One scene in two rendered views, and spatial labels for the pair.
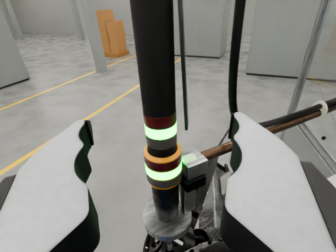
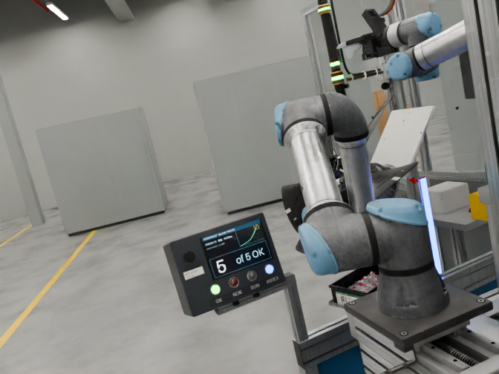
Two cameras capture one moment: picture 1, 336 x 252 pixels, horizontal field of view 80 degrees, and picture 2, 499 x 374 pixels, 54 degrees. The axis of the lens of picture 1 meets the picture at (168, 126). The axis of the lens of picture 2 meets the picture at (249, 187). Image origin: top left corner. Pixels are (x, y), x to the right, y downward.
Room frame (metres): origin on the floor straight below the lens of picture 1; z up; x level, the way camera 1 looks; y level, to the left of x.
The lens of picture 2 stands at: (-1.15, 1.31, 1.53)
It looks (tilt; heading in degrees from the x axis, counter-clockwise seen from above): 9 degrees down; 328
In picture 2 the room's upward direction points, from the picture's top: 13 degrees counter-clockwise
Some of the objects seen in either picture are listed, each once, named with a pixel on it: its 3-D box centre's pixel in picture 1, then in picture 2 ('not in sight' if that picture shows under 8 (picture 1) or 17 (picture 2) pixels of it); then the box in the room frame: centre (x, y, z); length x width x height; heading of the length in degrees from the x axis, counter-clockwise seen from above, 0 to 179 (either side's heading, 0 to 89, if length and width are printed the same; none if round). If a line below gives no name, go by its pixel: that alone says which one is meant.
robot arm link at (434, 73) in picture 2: not in sight; (422, 62); (-0.20, 0.02, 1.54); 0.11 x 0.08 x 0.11; 102
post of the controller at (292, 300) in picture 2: not in sight; (294, 307); (-0.08, 0.59, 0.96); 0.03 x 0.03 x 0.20; 80
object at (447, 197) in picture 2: not in sight; (443, 197); (0.27, -0.60, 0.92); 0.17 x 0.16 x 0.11; 80
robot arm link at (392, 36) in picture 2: not in sight; (399, 34); (-0.12, 0.00, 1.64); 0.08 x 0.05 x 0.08; 90
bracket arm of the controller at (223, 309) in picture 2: not in sight; (255, 292); (-0.06, 0.69, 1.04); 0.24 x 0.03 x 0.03; 80
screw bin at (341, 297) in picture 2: not in sight; (369, 286); (0.02, 0.21, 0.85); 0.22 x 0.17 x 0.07; 95
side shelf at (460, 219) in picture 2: not in sight; (453, 214); (0.20, -0.55, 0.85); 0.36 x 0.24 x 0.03; 170
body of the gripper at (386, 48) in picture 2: not in sight; (379, 42); (-0.04, 0.00, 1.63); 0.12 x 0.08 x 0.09; 0
